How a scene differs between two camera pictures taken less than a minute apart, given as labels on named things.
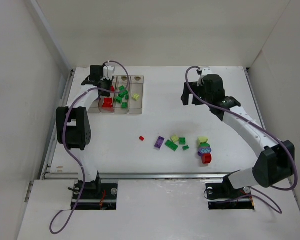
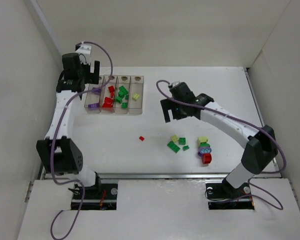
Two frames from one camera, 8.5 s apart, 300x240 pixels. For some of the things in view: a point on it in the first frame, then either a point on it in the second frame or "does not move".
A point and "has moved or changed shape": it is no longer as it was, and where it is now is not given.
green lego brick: (122, 92) does not move
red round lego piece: (108, 100) does not move
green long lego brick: (171, 144) has moved or changed shape
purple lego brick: (159, 143) → (94, 105)
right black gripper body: (190, 92) → (174, 107)
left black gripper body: (106, 84) → (90, 72)
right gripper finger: (185, 97) → (167, 104)
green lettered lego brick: (182, 141) does not move
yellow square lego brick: (174, 138) does not move
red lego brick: (107, 102) does not move
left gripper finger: (106, 84) → (94, 77)
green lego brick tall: (119, 99) does not move
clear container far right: (135, 97) does not move
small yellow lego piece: (136, 97) does not move
